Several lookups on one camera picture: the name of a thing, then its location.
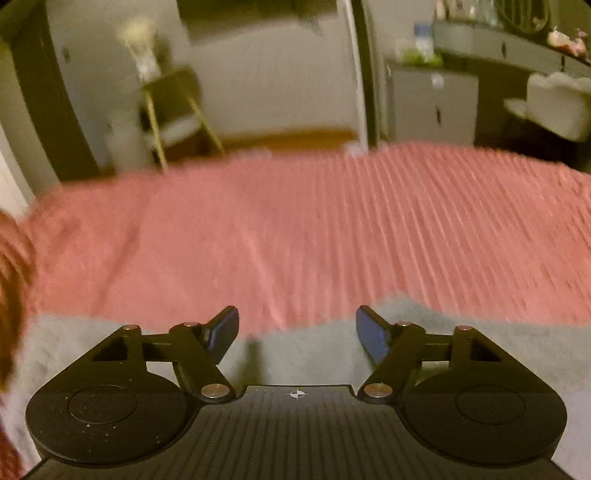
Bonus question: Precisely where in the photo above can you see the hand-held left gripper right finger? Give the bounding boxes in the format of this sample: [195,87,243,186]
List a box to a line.
[355,305,507,403]

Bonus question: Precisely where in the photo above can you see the vase of white flowers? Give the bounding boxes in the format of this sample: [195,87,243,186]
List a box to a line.
[116,16,163,80]

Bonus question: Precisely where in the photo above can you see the white door frame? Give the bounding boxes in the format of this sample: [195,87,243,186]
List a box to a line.
[347,0,378,149]

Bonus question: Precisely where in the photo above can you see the green packet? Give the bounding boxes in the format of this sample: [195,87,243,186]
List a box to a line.
[401,50,443,66]

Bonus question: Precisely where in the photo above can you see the white drawer cabinet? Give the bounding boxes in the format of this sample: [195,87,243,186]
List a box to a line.
[385,61,479,149]

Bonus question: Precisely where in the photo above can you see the grey pants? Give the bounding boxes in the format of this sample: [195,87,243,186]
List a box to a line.
[9,295,591,480]

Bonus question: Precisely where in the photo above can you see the grey desk with drawers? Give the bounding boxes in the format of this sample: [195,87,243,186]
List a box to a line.
[433,21,591,81]

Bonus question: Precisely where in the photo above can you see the pink ribbed bedspread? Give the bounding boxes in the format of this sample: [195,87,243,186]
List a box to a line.
[0,141,591,480]

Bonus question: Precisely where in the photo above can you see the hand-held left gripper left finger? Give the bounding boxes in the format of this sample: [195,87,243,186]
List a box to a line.
[89,305,240,403]

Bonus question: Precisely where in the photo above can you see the dark wardrobe panel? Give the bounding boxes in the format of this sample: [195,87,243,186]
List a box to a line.
[11,0,101,182]

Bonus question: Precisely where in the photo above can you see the orange-brown cloth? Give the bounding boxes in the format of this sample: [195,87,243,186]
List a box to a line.
[0,210,38,394]

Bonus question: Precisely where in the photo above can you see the dark wall television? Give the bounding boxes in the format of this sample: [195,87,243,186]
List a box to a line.
[178,0,343,37]

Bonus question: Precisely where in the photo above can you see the gold rimmed round mirror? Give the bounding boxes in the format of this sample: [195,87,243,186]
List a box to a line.
[498,0,551,34]

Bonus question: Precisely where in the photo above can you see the white and blue bottle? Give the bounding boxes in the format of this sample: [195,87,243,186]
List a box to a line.
[413,23,433,55]

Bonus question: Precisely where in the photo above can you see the pink desk ornaments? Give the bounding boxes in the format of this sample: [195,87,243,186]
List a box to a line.
[547,27,590,57]

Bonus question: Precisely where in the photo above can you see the white fluffy chair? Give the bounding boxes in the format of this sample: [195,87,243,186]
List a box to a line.
[503,71,591,142]

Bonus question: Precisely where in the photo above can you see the gold-legged side table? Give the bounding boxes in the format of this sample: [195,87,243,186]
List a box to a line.
[137,68,227,172]

